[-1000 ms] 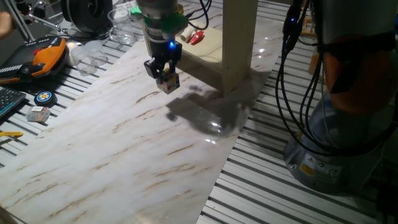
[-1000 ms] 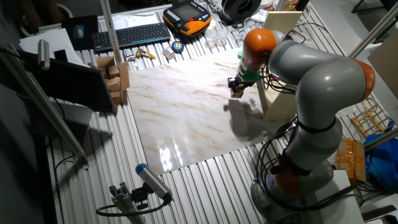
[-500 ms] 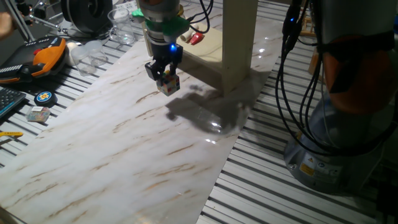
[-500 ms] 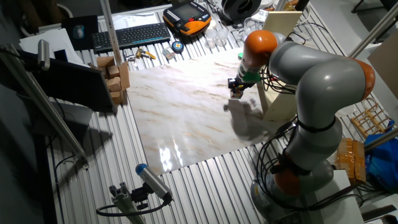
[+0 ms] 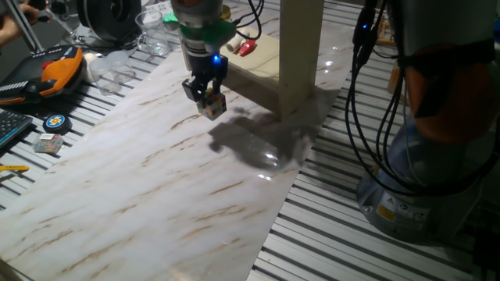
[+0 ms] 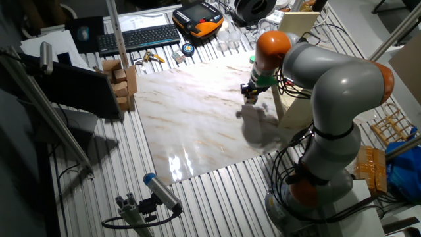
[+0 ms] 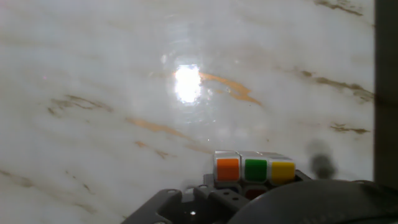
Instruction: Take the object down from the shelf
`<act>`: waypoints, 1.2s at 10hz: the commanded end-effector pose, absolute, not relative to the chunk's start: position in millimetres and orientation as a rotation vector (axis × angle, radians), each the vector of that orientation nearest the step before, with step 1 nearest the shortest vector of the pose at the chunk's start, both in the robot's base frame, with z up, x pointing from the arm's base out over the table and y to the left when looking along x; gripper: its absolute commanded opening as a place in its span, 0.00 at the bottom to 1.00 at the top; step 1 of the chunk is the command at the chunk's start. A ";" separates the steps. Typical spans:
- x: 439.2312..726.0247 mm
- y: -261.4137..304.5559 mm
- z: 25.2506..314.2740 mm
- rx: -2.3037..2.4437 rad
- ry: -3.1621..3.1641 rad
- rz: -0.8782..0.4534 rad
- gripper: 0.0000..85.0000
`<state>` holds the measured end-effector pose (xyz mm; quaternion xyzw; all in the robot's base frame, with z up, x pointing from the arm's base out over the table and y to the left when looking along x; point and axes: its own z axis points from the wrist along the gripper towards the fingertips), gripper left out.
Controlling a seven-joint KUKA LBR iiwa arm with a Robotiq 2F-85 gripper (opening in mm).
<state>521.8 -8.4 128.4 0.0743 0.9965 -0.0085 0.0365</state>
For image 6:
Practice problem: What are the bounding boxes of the grey computer mouse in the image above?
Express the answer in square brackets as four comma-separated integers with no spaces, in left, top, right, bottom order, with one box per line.
[76,26,90,42]

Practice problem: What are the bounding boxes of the orange cardboard package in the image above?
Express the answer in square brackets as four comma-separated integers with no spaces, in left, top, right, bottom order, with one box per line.
[353,145,388,197]

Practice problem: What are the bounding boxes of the black camera cable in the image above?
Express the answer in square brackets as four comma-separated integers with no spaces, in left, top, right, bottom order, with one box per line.
[101,210,181,230]

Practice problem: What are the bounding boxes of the black filament spool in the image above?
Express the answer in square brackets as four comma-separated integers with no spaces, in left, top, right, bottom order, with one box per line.
[234,0,278,23]

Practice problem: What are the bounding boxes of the aluminium profile pole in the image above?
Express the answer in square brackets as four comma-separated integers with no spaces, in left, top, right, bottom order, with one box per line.
[368,1,421,62]
[105,0,130,70]
[384,134,421,162]

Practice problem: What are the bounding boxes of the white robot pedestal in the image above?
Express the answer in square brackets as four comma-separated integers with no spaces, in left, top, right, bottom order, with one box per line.
[324,179,385,237]

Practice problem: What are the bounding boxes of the white paper sheets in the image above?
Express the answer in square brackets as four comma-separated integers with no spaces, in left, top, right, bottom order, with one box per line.
[20,29,95,72]

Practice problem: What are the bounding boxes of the small cardboard block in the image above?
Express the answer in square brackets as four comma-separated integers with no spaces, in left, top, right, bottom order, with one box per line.
[111,81,129,98]
[113,68,128,83]
[116,95,132,111]
[101,59,122,72]

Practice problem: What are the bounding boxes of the yellow handled tool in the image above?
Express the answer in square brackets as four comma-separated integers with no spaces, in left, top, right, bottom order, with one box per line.
[143,49,166,64]

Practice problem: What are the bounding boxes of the brown board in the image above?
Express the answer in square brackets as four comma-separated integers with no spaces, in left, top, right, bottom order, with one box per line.
[389,32,421,106]

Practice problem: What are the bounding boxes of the short aluminium profile post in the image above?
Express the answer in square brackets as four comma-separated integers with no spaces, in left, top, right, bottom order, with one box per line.
[114,192,155,237]

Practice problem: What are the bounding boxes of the wooden slat rack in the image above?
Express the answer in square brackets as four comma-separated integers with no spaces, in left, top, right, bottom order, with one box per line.
[370,102,418,147]

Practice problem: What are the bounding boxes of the clear plastic cup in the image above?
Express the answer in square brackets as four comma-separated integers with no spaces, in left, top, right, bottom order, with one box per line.
[228,30,243,50]
[216,30,231,52]

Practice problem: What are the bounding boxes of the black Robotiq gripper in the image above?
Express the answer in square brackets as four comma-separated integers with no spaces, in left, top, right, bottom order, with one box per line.
[239,81,264,100]

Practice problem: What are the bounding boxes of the aluminium diagonal beam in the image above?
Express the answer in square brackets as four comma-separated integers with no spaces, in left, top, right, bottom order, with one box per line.
[0,45,95,178]

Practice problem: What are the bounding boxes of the orange black teach pendant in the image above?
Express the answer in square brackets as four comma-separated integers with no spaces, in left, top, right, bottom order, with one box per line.
[172,1,224,39]

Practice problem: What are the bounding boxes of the white power strip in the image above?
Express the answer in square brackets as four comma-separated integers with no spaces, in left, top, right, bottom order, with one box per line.
[264,9,285,24]

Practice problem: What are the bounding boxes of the black monitor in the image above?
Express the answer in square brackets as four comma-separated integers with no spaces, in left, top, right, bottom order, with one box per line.
[18,52,124,120]

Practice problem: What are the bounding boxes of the clear glass beaker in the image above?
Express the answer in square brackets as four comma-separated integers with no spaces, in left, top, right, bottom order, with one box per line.
[251,18,274,42]

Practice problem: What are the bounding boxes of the marble patterned mat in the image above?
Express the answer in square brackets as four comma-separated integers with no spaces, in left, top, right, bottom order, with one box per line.
[134,49,316,186]

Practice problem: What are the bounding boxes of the small cardboard box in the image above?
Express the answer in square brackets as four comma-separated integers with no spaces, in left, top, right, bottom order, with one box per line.
[124,65,139,97]

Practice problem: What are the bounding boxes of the clear box coloured clips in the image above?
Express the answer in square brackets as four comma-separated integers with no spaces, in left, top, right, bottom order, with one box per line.
[171,49,187,65]

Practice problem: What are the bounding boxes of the silver pliers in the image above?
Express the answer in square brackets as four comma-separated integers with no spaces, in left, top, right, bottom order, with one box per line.
[130,54,147,72]

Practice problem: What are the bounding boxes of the silver camera blue end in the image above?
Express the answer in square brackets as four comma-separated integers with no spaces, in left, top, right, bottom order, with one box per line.
[143,172,184,215]

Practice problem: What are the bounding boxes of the blue bag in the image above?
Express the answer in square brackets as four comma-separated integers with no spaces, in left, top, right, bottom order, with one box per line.
[384,126,421,203]

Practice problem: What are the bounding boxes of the grey monitor base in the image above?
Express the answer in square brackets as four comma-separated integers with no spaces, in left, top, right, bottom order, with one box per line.
[32,107,99,145]

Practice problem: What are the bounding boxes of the black mouse pad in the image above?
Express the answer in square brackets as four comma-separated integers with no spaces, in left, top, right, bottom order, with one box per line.
[64,15,105,54]

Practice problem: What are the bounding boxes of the black computer keyboard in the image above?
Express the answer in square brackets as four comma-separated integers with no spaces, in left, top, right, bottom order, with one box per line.
[96,23,182,57]

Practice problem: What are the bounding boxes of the black camera clamp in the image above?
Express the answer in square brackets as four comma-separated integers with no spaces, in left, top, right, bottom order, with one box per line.
[137,194,159,223]

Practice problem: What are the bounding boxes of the black plug cable blue light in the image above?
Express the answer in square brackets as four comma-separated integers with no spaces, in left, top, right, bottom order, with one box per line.
[289,124,315,144]

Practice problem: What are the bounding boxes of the silver depth camera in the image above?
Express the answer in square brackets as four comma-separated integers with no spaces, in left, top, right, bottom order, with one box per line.
[39,41,54,76]

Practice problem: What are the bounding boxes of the cream wooden shelf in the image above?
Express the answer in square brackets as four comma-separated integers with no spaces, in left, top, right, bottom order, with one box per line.
[271,12,322,131]

